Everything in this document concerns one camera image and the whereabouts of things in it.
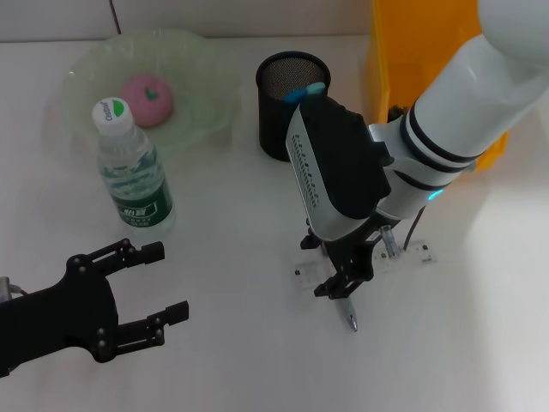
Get green glass fruit plate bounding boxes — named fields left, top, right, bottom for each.
left=62, top=28, right=242, bottom=163

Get black mesh pen holder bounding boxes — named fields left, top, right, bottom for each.
left=255, top=51, right=332, bottom=163

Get grey white ballpoint pen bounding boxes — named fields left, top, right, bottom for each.
left=340, top=294, right=359, bottom=333

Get yellow plastic bin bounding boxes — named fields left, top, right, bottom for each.
left=365, top=0, right=512, bottom=173

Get right gripper cable with connector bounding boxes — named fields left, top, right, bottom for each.
left=378, top=204, right=428, bottom=261

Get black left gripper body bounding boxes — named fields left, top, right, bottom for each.
left=0, top=251, right=120, bottom=379

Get blue scissors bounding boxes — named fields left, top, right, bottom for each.
left=281, top=82, right=326, bottom=105

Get gripper cable with connector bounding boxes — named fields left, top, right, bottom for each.
left=378, top=204, right=428, bottom=261
left=0, top=276, right=27, bottom=298

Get transparent plastic ruler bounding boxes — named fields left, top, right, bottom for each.
left=293, top=239, right=438, bottom=292

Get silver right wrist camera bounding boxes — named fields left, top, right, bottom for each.
left=284, top=95, right=393, bottom=242

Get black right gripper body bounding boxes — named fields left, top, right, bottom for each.
left=320, top=209, right=403, bottom=281

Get pink toy peach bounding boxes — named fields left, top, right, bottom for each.
left=121, top=73, right=175, bottom=129

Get clear green-label water bottle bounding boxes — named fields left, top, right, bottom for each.
left=90, top=97, right=177, bottom=235

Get left gripper cable with connector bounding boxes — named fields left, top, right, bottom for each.
left=0, top=276, right=27, bottom=298

